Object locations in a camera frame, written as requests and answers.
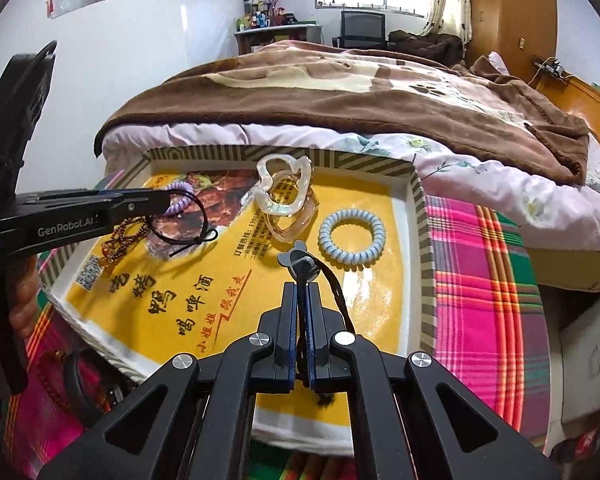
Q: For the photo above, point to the red hanging ornament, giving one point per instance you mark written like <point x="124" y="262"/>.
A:
<point x="50" y="0"/>

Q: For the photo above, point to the clear jewelry box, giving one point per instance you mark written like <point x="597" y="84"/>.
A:
<point x="292" y="227"/>

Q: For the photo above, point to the wooden desk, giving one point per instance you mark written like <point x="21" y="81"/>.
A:
<point x="275" y="35"/>

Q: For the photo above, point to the striped cardboard box tray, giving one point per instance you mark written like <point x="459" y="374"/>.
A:
<point x="370" y="285"/>

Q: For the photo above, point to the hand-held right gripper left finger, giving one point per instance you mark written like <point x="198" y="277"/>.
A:
<point x="285" y="320"/>

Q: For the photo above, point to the cluster of bottles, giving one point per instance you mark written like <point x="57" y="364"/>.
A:
<point x="255" y="15"/>

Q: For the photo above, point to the dark brown blanket pile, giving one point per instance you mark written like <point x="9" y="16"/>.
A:
<point x="425" y="45"/>

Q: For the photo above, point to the wooden bed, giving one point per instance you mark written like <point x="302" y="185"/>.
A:
<point x="595" y="110"/>

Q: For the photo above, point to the black wristband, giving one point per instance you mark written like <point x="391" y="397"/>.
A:
<point x="70" y="385"/>

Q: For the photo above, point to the floral curtain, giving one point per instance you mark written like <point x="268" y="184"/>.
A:
<point x="445" y="0"/>

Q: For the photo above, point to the pink green plaid tablecloth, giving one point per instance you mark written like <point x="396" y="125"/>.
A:
<point x="480" y="285"/>

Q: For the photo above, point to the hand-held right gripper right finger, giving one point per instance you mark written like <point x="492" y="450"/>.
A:
<point x="315" y="320"/>

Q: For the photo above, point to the clear white heart hair clip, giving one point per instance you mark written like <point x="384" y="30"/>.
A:
<point x="280" y="205"/>

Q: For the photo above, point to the person's left hand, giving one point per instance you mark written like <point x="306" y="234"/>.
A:
<point x="25" y="300"/>

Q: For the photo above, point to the wooden wardrobe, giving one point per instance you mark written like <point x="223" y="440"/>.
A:
<point x="510" y="10"/>

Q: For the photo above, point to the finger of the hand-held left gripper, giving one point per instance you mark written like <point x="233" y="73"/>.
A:
<point x="130" y="193"/>
<point x="125" y="208"/>

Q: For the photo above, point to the black office chair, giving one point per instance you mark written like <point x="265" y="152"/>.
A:
<point x="362" y="27"/>

